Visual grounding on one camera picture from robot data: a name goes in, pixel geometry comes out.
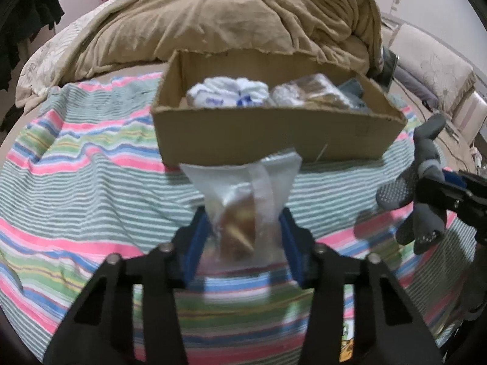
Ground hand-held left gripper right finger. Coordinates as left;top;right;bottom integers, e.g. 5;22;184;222
279;208;444;365

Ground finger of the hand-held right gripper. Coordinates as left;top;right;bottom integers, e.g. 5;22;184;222
417;169;487;244

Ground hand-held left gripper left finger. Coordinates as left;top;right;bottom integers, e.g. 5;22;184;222
43;207;211;365

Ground grey dotted sock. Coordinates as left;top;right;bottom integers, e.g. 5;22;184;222
375;113;449;255

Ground clear plastic bread packet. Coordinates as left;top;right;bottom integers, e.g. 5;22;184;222
179;151;302;271

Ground cardboard box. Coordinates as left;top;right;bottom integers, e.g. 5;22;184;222
150;49;408;167

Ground striped blanket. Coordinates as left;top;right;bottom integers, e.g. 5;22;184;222
0;71;476;365

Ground grey blue cloth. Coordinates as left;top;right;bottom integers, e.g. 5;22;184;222
338;78;373;114

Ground white blue plastic packet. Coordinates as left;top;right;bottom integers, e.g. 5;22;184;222
186;77;275;109

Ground clear brown snack packet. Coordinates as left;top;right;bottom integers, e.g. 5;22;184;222
269;74;355;110

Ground tan duvet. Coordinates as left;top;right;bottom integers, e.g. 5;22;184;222
73;0;382;77

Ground floral white bedsheet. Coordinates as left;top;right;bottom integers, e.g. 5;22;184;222
15;0;130;108

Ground dark hanging clothes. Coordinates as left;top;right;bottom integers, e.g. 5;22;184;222
0;0;65;92

